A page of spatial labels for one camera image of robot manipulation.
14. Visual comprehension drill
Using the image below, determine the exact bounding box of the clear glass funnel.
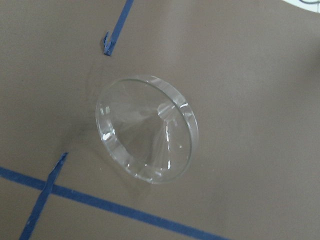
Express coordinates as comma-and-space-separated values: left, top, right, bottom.
95, 75, 199, 184

